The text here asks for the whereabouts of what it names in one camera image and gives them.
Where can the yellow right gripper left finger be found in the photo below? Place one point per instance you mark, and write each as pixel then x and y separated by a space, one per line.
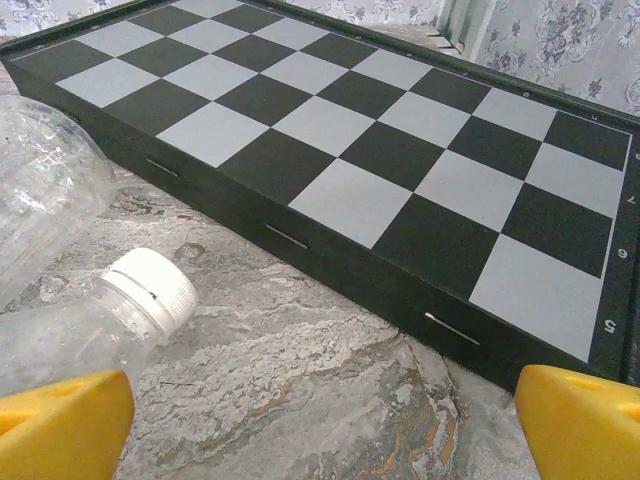
pixel 60 430

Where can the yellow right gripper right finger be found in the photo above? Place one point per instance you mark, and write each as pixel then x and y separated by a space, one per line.
pixel 585 430

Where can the clear bottle wide white cap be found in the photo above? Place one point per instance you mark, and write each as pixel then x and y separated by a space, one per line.
pixel 75 330

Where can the clear crumpled plastic bottle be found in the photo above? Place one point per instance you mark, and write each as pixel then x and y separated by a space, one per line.
pixel 40 175

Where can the black white chessboard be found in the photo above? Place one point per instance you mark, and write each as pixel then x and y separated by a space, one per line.
pixel 350 150

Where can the aluminium frame post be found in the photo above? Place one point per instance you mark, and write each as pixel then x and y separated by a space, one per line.
pixel 472 25

